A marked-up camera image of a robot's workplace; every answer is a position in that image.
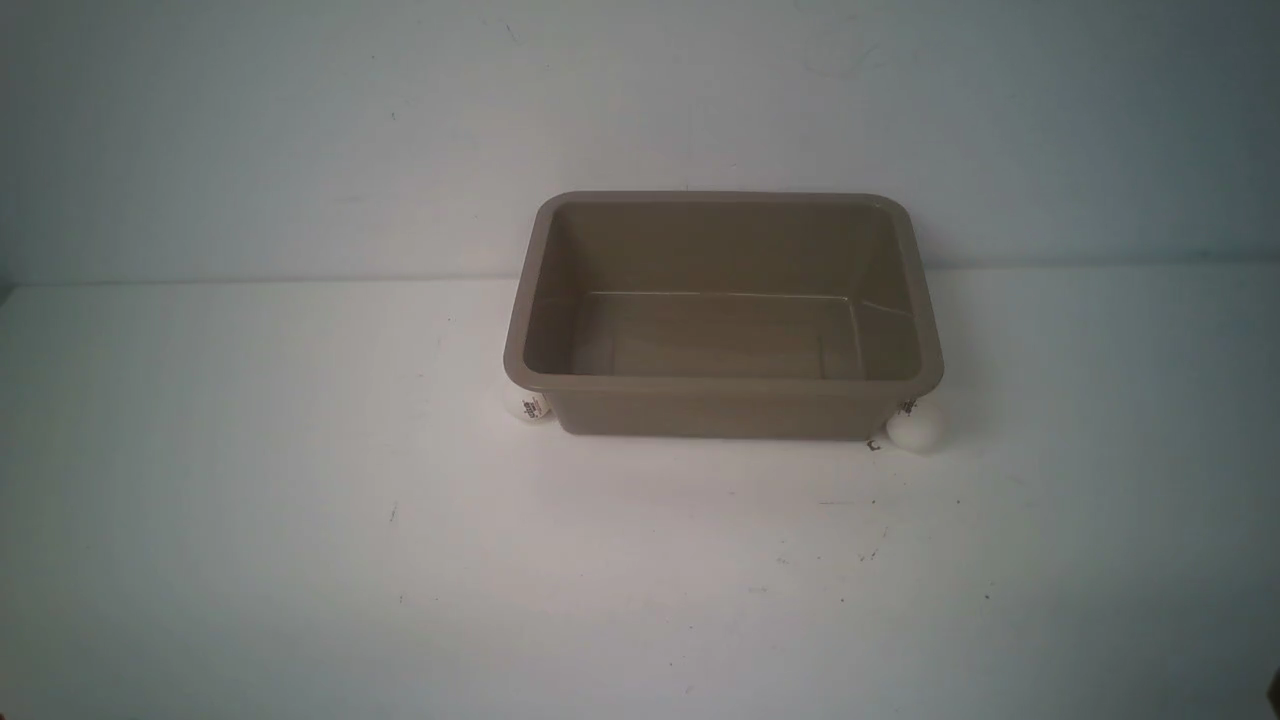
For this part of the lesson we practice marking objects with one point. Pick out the tan plastic storage bin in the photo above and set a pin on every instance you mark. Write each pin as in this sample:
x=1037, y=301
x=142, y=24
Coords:
x=724, y=314

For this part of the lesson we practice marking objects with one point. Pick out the white ping-pong ball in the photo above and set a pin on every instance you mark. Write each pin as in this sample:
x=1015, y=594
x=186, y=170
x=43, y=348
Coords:
x=531, y=407
x=917, y=427

